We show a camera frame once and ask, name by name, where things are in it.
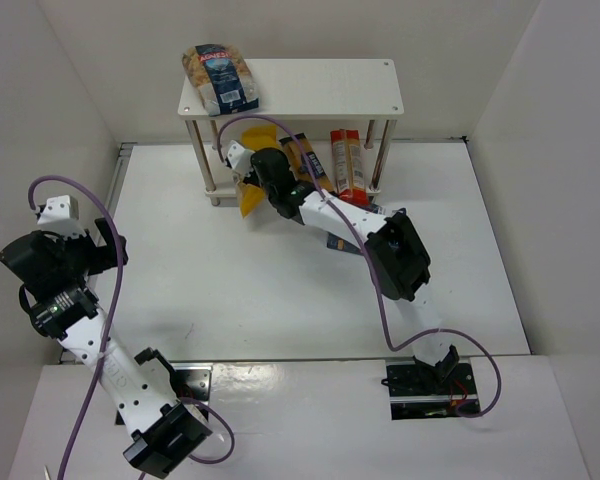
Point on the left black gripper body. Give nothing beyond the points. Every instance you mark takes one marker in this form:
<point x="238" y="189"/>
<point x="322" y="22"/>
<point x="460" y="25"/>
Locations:
<point x="109" y="242"/>

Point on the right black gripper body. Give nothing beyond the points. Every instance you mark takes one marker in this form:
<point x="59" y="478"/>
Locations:
<point x="250" y="179"/>

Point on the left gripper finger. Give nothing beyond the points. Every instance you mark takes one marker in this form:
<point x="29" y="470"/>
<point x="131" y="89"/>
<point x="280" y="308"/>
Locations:
<point x="110" y="254"/>
<point x="106" y="234"/>

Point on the yellow macaroni bag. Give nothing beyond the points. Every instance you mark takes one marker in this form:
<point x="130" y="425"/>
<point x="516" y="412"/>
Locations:
<point x="255" y="138"/>

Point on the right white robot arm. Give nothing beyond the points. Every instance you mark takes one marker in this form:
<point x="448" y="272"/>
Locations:
<point x="396" y="257"/>

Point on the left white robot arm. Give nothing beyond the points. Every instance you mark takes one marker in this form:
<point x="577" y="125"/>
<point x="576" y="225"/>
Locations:
<point x="53" y="264"/>

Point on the white two-tier shelf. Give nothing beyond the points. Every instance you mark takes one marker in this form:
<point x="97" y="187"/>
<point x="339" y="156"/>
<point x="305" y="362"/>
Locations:
<point x="344" y="91"/>

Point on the blue clear pasta bag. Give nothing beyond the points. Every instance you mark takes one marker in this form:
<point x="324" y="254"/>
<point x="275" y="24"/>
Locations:
<point x="222" y="79"/>

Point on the blue Barilla pasta box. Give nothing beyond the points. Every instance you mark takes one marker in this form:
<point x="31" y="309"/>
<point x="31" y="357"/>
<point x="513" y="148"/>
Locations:
<point x="337" y="242"/>

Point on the yellow spaghetti pack blue label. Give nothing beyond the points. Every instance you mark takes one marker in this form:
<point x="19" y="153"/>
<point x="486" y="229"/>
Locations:
<point x="305" y="164"/>

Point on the red spaghetti pack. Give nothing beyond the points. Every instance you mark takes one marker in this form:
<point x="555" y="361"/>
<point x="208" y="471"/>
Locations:
<point x="349" y="180"/>

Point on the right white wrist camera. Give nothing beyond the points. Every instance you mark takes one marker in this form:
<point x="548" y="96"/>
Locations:
<point x="238" y="158"/>

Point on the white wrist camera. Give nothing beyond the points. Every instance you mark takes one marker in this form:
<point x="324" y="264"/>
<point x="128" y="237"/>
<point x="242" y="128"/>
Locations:
<point x="60" y="215"/>
<point x="238" y="158"/>

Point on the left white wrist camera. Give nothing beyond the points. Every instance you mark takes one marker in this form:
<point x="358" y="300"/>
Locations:
<point x="60" y="215"/>

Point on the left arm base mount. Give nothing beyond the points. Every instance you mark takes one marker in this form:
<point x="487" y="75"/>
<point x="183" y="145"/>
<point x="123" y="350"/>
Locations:
<point x="185" y="385"/>

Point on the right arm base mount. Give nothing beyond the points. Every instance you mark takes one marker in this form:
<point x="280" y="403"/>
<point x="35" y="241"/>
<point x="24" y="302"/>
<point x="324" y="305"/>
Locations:
<point x="414" y="395"/>

